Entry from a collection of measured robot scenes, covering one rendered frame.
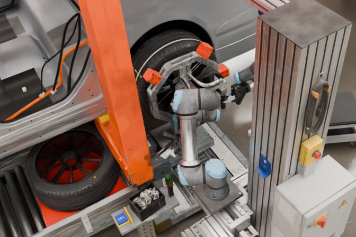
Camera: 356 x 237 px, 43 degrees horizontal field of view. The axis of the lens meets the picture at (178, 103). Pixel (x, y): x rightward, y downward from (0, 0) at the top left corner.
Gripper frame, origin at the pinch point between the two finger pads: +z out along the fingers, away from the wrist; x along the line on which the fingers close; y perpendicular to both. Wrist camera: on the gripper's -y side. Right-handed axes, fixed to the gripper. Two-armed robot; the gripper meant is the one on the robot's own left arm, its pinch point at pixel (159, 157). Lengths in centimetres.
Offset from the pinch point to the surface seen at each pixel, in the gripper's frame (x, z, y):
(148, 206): 20.8, 20.6, 21.4
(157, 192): 23.5, 9.0, 21.0
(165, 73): 11, -47, -31
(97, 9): -59, -6, -86
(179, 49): 8, -66, -36
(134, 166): 23.0, 8.0, -2.1
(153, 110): 32.3, -32.7, -15.8
